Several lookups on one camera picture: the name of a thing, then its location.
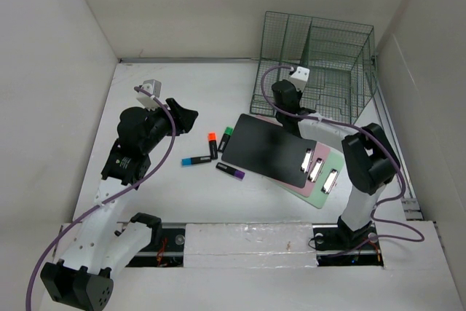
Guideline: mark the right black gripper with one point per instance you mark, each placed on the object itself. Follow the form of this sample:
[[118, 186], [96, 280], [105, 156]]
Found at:
[[298, 95]]

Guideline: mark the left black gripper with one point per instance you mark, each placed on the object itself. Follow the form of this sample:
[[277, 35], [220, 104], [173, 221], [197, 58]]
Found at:
[[183, 118]]

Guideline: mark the orange highlighter marker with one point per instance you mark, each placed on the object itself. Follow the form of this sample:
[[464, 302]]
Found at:
[[212, 142]]

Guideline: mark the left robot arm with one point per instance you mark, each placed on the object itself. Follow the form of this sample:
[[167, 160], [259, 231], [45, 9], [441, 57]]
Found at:
[[83, 277]]

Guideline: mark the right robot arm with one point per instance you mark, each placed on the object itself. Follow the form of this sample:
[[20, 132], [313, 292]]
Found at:
[[370, 160]]

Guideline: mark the black clipboard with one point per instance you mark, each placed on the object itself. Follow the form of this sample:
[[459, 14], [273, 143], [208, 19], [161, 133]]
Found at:
[[269, 150]]

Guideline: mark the pink clipboard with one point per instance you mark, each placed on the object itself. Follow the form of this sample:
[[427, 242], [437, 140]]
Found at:
[[321, 150]]

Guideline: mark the green clipboard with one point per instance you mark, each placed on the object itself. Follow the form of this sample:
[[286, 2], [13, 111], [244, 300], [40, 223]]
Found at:
[[323, 177]]

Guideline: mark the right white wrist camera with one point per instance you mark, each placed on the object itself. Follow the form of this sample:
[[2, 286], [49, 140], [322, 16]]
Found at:
[[299, 76]]

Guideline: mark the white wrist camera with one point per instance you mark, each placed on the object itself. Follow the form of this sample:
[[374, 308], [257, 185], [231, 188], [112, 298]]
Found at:
[[299, 76], [152, 87]]

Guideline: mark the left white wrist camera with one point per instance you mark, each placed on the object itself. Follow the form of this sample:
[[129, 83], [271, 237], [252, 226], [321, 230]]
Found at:
[[152, 87]]

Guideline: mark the green wire desk organizer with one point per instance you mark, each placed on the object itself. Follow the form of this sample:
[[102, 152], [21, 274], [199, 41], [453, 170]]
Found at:
[[340, 56]]

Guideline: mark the metal rail bracket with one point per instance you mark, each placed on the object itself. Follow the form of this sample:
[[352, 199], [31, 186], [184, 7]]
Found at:
[[411, 209]]

